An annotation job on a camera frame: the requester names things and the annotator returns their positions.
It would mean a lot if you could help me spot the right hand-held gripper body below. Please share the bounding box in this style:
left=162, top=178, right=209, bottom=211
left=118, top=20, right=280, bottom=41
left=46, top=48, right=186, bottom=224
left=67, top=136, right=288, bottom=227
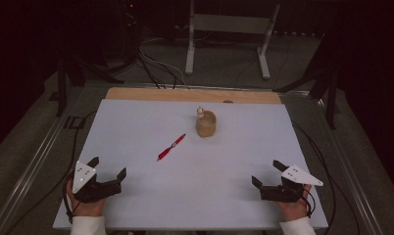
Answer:
left=259, top=164, right=324, bottom=204

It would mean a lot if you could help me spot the bundle of floor cables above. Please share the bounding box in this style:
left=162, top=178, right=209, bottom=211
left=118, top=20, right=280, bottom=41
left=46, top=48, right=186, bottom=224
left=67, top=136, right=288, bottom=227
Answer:
left=136, top=35, right=192, bottom=91

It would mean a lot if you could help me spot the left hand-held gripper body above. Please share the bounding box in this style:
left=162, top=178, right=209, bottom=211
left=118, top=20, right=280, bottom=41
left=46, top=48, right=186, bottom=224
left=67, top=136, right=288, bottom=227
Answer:
left=72, top=161, right=123, bottom=204

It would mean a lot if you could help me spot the person's right hand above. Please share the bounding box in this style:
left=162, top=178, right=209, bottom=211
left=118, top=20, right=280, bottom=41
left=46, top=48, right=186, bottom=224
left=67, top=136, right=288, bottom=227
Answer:
left=276, top=183, right=314, bottom=222

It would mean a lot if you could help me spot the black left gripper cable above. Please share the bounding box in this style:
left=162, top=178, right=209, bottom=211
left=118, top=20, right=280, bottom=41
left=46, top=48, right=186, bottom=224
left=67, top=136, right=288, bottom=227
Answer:
left=4, top=110, right=99, bottom=235

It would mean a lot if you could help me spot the wooden table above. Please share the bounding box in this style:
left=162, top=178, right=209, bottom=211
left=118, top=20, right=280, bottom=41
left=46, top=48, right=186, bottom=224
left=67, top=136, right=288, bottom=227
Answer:
left=105, top=86, right=282, bottom=105

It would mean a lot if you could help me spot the person's left hand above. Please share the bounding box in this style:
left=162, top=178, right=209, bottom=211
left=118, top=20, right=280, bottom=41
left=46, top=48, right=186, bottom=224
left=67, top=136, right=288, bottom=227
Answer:
left=65, top=181, right=107, bottom=218

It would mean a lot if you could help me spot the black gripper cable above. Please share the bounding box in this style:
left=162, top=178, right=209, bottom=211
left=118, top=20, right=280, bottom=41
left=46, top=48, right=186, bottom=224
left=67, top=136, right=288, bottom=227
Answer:
left=4, top=110, right=99, bottom=235
left=291, top=119, right=362, bottom=235

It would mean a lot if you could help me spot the white table board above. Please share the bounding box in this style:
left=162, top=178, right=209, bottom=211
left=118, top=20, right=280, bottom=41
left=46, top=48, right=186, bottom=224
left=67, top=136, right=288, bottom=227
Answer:
left=52, top=99, right=329, bottom=230

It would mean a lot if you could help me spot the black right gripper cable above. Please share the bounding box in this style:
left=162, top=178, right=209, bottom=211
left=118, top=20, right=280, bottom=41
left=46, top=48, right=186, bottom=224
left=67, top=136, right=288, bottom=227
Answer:
left=291, top=119, right=362, bottom=235

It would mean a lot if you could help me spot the aluminium floor rail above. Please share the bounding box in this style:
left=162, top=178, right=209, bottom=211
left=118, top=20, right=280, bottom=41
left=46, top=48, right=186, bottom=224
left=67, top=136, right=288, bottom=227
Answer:
left=0, top=82, right=98, bottom=235
left=279, top=90, right=394, bottom=235

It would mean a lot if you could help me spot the black tripod stand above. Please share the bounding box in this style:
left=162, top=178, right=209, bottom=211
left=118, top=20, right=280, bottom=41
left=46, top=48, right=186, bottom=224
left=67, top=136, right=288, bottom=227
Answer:
left=55, top=0, right=138, bottom=118
left=272, top=30, right=341, bottom=130

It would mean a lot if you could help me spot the white metal stand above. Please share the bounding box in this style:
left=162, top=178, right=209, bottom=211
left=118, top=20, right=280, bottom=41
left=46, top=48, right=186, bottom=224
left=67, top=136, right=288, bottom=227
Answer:
left=184, top=0, right=281, bottom=81

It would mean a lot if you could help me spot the beige pen holder with figurine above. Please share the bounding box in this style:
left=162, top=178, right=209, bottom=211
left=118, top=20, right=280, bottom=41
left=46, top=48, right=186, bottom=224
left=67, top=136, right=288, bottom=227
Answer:
left=195, top=106, right=218, bottom=139

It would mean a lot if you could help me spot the red pen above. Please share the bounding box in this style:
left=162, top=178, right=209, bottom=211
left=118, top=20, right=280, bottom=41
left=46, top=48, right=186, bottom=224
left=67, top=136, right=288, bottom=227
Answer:
left=156, top=132, right=187, bottom=162

